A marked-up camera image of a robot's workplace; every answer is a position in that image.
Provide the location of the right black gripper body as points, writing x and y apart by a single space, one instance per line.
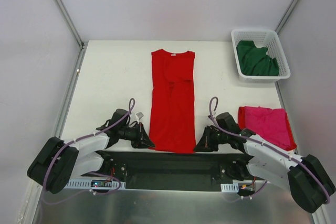
208 138

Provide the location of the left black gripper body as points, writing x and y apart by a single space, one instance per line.
140 135

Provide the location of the red t shirt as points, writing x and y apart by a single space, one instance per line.
241 116
172 122

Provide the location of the white plastic basket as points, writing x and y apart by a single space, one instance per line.
262 38

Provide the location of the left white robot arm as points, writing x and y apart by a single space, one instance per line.
58 161

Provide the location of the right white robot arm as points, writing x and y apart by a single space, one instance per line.
304 177

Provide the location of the folded red t shirt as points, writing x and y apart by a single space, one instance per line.
241 116

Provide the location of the green t shirt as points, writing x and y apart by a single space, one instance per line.
255 61

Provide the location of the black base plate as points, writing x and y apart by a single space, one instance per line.
171 171

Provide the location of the right white cable duct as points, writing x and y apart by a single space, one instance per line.
230 188

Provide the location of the white cable duct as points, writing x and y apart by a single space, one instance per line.
94 184
230 188

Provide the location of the left white cable duct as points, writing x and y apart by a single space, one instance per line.
94 184

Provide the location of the aluminium rail frame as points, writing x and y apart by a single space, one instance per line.
111 73

